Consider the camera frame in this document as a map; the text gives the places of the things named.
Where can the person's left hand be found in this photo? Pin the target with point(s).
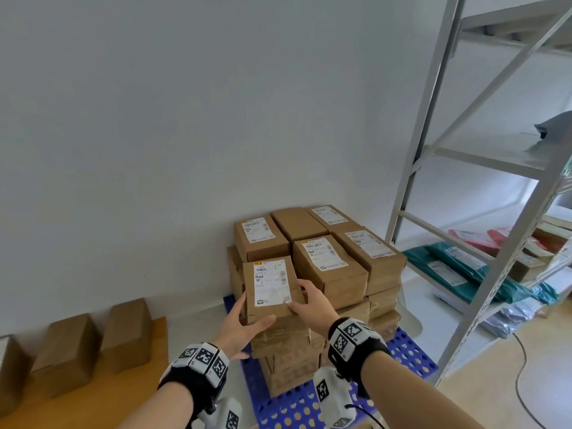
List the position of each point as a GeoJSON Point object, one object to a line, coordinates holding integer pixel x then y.
{"type": "Point", "coordinates": [232, 335]}

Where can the person's right hand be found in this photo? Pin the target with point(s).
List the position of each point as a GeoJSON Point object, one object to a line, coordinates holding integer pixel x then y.
{"type": "Point", "coordinates": [317, 312]}

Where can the cardboard parcel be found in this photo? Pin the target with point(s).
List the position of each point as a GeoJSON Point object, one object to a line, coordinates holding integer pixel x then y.
{"type": "Point", "coordinates": [281, 339]}
{"type": "Point", "coordinates": [348, 314]}
{"type": "Point", "coordinates": [297, 223]}

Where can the taped cardboard box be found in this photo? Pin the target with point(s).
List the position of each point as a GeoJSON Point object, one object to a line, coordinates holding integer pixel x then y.
{"type": "Point", "coordinates": [268, 308]}

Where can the blue perforated plastic pallet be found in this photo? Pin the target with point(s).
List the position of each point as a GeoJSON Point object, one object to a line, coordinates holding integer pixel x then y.
{"type": "Point", "coordinates": [252, 384]}

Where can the pile of brown cardboard parcels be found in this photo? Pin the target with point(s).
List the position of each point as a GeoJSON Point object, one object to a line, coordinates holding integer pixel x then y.
{"type": "Point", "coordinates": [67, 352]}

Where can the person's right forearm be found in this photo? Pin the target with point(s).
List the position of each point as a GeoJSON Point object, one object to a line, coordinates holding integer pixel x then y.
{"type": "Point", "coordinates": [411, 397]}

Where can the person's left forearm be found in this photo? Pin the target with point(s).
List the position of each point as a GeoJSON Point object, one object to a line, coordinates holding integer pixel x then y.
{"type": "Point", "coordinates": [156, 411]}

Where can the white low table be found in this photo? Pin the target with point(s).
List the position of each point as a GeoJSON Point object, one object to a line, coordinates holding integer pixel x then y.
{"type": "Point", "coordinates": [196, 326]}

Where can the black wristband with marker tags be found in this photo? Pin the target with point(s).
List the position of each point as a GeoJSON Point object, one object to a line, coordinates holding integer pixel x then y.
{"type": "Point", "coordinates": [187, 384]}
{"type": "Point", "coordinates": [371, 357]}

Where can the teal mailer bag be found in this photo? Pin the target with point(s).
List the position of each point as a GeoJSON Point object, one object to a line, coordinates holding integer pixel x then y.
{"type": "Point", "coordinates": [420, 259]}
{"type": "Point", "coordinates": [545, 294]}

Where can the orange wooden table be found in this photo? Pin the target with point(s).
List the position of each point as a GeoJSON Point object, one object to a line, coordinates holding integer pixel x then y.
{"type": "Point", "coordinates": [89, 397]}

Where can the pink mailer bag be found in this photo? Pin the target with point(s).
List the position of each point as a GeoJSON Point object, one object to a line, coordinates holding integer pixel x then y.
{"type": "Point", "coordinates": [473, 241]}

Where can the grey metal shelf rack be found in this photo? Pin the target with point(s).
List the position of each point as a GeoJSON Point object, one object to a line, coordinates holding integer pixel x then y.
{"type": "Point", "coordinates": [424, 129]}

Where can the small brown carton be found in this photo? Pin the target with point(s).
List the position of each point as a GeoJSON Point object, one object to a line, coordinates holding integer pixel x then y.
{"type": "Point", "coordinates": [527, 270]}
{"type": "Point", "coordinates": [554, 236]}

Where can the crumpled grey bag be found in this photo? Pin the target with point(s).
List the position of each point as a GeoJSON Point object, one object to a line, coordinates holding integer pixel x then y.
{"type": "Point", "coordinates": [556, 125]}

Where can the white marker-tagged wrist camera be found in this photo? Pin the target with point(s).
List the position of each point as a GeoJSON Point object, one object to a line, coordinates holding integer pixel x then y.
{"type": "Point", "coordinates": [219, 415]}
{"type": "Point", "coordinates": [333, 397]}

